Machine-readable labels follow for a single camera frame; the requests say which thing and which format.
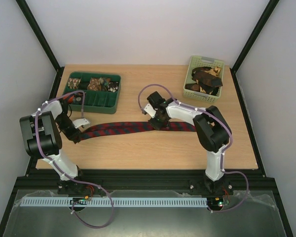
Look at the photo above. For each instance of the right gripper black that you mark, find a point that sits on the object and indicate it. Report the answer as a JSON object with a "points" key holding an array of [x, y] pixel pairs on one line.
{"points": [[159, 122]]}

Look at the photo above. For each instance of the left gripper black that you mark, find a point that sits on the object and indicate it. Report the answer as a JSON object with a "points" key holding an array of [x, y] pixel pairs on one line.
{"points": [[71, 136]]}

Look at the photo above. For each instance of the red navy striped tie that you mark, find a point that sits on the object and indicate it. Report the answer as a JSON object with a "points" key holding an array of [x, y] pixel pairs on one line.
{"points": [[120, 128]]}

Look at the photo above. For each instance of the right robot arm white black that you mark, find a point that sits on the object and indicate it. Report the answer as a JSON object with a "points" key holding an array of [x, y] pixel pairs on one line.
{"points": [[211, 128]]}

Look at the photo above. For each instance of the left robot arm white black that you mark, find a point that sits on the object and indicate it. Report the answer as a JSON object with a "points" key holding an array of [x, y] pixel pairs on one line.
{"points": [[42, 140]]}

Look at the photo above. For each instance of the pile of brown ties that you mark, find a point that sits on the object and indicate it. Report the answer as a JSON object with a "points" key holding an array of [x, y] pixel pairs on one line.
{"points": [[206, 80]]}

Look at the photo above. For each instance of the rolled tie red orange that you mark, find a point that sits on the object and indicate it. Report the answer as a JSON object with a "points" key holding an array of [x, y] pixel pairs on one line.
{"points": [[69, 99]]}

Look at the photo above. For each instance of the green compartment tray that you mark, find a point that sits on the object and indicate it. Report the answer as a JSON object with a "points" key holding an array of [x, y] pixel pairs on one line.
{"points": [[103, 102]]}

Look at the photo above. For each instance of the rolled tie brown white pattern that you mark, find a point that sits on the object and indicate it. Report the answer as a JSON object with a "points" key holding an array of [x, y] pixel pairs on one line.
{"points": [[73, 83]]}

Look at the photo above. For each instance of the rolled tie orange brown pattern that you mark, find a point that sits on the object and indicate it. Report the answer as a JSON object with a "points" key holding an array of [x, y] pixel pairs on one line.
{"points": [[95, 84]]}

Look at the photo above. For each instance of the light green plastic basket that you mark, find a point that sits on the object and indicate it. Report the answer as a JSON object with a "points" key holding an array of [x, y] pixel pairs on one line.
{"points": [[199, 61]]}

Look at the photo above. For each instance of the rolled tie teal brown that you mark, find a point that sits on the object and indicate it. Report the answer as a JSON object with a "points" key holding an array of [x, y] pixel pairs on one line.
{"points": [[105, 84]]}

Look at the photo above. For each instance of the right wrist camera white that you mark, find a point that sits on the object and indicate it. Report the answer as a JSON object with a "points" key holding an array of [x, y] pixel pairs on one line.
{"points": [[149, 110]]}

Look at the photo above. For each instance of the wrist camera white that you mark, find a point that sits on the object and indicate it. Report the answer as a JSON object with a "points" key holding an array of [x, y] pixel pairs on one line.
{"points": [[82, 122], [149, 110]]}

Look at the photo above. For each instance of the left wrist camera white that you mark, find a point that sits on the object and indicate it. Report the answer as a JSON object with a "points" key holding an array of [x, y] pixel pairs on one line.
{"points": [[82, 122]]}

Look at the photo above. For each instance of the black aluminium frame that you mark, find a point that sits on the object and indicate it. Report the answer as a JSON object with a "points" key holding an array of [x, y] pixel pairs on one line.
{"points": [[176, 180]]}

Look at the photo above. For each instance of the light blue cable duct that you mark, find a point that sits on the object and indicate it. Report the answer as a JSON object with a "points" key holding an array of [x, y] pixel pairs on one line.
{"points": [[115, 201]]}

